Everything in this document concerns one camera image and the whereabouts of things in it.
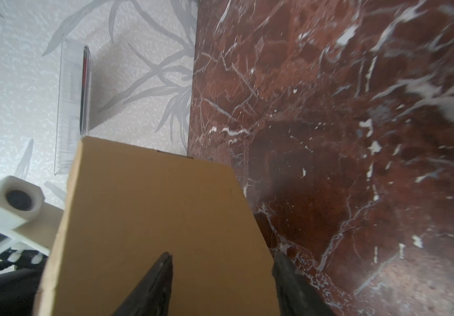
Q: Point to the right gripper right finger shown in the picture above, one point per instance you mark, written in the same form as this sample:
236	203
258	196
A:
295	295

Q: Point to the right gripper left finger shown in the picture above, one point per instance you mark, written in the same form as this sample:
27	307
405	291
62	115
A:
151	296

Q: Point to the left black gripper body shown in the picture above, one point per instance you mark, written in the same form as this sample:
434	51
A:
21	268

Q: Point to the brown cardboard box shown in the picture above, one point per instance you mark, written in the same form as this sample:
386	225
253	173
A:
126	206

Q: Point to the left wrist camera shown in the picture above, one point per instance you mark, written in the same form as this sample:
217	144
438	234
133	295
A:
25	217

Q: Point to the clear plastic wall bin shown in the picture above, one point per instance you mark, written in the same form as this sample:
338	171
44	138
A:
73	111

